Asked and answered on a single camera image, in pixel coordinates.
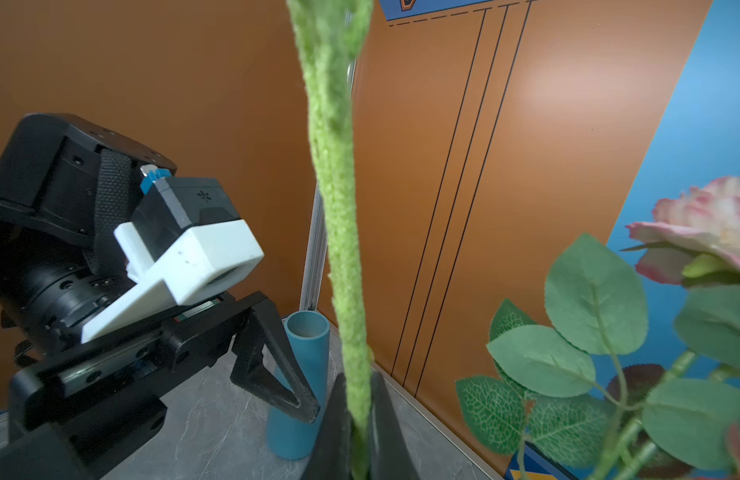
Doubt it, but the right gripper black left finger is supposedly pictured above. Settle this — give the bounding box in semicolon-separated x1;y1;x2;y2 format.
301;373;352;480

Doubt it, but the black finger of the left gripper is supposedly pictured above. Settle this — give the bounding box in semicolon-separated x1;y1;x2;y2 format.
230;298;320;424

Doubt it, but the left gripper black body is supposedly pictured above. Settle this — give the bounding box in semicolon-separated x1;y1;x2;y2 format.
0;292;268;479

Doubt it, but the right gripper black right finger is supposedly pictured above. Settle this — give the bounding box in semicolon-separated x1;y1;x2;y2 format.
368;372;419;480

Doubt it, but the pink rose spray with leaves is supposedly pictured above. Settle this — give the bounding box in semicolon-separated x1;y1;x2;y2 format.
456;176;740;479

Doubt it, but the white poppy fuzzy green stem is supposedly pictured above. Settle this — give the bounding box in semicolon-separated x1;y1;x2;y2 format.
287;1;374;479

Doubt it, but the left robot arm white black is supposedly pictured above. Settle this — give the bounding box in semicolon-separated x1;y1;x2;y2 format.
0;113;320;479

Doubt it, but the teal ceramic vase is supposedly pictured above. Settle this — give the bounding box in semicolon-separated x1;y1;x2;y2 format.
265;310;332;462

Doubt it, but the aluminium corner post left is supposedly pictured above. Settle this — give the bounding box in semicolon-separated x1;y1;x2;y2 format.
299;184;328;311

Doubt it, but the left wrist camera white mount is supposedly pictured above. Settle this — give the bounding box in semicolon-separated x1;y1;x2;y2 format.
80;166;266;346

